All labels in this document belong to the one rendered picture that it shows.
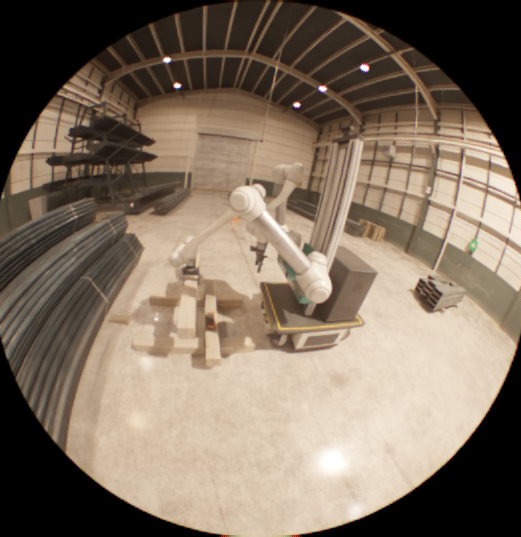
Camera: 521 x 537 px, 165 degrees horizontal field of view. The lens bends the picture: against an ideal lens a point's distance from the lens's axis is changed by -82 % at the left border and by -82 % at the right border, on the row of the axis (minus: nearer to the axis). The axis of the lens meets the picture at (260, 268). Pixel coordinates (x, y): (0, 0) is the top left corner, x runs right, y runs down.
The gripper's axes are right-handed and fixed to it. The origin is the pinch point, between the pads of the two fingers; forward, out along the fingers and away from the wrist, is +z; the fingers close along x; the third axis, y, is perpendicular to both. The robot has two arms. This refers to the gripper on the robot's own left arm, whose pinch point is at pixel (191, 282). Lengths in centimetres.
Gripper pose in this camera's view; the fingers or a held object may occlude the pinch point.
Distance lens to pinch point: 145.6
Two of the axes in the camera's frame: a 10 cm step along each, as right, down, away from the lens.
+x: 9.6, 0.3, 2.9
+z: -1.7, 8.8, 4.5
